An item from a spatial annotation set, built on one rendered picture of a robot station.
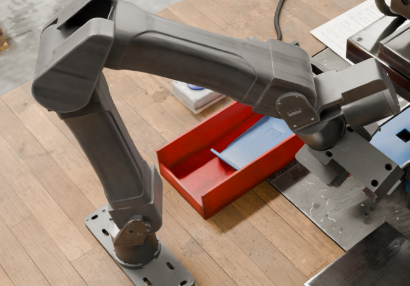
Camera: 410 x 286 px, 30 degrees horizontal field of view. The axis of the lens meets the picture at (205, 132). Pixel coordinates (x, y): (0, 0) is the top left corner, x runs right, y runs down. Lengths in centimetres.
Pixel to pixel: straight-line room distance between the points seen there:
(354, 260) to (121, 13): 50
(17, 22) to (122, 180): 216
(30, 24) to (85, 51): 227
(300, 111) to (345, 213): 33
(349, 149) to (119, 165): 28
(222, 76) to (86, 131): 18
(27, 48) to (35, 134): 163
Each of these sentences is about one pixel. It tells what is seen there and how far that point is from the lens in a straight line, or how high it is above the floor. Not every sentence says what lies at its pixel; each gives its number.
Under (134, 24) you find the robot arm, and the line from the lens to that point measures 80.
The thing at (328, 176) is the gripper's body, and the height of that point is 106.
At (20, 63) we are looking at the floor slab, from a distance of 289.
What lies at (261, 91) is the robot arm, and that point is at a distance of 84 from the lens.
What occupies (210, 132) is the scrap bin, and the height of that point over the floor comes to 93.
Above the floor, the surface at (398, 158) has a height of 99.
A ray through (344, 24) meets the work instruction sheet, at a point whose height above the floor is 90.
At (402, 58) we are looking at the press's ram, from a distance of 98.
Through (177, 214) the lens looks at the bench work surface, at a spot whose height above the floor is 90.
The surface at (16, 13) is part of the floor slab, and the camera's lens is 313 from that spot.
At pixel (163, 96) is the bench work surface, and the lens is 134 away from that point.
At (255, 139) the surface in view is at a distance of 124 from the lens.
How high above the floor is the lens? 184
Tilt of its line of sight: 47 degrees down
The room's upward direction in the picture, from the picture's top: 7 degrees counter-clockwise
